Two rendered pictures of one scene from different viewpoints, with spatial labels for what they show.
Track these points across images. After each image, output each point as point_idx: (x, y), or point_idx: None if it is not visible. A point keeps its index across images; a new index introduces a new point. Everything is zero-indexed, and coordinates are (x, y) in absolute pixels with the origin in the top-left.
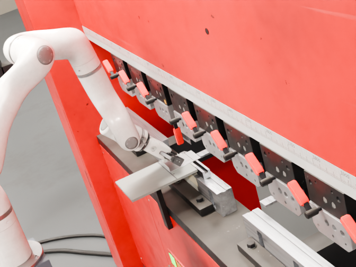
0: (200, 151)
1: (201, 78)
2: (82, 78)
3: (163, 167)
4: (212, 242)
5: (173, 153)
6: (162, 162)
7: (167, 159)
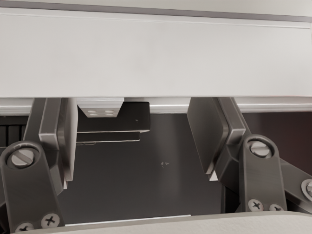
0: (120, 103)
1: None
2: None
3: (220, 17)
4: None
5: (195, 133)
6: (210, 89)
7: (8, 216)
